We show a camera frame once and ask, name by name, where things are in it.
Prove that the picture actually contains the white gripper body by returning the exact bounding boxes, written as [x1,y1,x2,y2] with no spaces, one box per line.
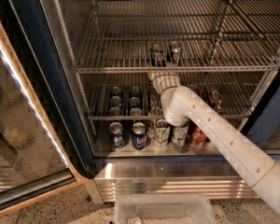
[152,72,181,94]

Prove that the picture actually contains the blue pepsi can shelf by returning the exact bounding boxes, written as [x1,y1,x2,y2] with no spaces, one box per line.
[151,52,166,67]

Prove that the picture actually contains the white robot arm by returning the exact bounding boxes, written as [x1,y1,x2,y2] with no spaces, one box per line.
[148,72,280,216]

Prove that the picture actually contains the blue pepsi can rear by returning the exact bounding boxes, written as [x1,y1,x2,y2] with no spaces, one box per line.
[150,44,163,53]

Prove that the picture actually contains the blue pepsi can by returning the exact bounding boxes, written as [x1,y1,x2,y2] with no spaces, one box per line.
[150,44,163,53]
[109,122,125,149]
[132,122,147,150]

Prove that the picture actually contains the red coke can bottom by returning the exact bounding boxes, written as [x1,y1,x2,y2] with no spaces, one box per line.
[190,126,206,146]

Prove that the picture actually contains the blue pepsi can bottom left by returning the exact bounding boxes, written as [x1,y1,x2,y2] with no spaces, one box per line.
[109,122,125,149]

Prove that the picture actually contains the steel fridge base grille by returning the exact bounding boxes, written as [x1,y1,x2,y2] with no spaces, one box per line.
[94,161,258,202]

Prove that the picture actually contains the glass fridge door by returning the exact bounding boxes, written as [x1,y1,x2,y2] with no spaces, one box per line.
[0,21,86,216]

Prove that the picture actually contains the clear plastic bin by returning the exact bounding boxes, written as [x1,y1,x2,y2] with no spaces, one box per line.
[114,194,215,224]

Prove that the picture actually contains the lower wire shelf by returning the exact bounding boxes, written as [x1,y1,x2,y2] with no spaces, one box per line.
[88,72,262,120]

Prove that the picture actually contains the wire shelf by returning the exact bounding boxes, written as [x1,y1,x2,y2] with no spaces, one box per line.
[88,72,262,120]
[74,0,280,74]

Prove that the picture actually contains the middle wire shelf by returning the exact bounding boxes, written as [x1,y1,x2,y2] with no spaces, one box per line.
[74,0,280,74]

